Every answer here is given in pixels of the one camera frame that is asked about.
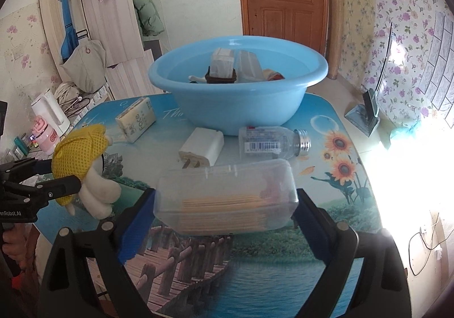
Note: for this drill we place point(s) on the person's left hand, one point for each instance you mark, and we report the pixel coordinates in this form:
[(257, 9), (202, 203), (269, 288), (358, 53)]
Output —
[(19, 245)]

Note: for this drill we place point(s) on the clear toothpick box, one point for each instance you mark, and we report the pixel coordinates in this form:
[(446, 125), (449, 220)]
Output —
[(220, 190)]

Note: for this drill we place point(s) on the white electric kettle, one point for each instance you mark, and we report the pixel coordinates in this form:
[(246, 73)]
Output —
[(49, 112)]

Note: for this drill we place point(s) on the pink cup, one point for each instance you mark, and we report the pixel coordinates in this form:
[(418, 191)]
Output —
[(44, 137)]

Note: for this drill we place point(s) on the landscape printed desktop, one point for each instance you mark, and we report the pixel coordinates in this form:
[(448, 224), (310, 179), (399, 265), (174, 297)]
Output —
[(283, 268)]

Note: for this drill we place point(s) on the teal plastic bag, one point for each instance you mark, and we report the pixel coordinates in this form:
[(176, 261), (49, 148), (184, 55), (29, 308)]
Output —
[(404, 137)]

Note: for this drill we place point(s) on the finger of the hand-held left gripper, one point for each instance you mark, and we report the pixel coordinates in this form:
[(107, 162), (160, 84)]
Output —
[(32, 166), (60, 188)]

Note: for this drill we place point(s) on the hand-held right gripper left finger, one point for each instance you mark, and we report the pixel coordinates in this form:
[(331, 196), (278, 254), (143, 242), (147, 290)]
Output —
[(138, 225)]

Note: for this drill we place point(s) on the white wooden wardrobe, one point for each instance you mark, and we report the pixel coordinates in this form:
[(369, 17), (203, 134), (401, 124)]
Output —
[(113, 20)]

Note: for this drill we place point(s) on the white power adapter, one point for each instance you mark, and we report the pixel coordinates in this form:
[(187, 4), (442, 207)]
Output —
[(204, 146)]

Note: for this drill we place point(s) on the clear plastic bottle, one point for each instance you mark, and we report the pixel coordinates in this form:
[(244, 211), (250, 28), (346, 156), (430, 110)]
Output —
[(266, 142)]

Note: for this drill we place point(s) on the yellow mesh plush toy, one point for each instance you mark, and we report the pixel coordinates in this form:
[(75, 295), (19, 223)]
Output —
[(78, 154)]

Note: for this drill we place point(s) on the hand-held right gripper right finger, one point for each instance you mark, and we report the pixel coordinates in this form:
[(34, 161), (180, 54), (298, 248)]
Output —
[(314, 225)]

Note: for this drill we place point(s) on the beige canvas bag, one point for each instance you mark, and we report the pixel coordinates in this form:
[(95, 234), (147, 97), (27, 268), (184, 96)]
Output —
[(83, 66)]

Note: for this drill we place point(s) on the pale yellow tissue pack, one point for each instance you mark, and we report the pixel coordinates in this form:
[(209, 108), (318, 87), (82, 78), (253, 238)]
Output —
[(136, 119)]

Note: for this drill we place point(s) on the brown wooden door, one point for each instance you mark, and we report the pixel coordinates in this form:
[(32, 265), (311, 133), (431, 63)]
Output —
[(283, 2)]

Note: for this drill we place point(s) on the grey brick wall panel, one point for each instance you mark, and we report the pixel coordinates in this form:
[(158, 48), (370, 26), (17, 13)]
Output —
[(439, 66)]

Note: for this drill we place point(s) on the clear plastic container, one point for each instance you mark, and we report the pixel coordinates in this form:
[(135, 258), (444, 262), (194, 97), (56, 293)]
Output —
[(250, 66)]

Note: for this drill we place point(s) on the white plastic hook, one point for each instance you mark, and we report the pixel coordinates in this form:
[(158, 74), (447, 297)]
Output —
[(195, 78)]

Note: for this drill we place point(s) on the light blue plastic basin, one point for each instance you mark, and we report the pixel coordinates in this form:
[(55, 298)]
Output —
[(241, 108)]

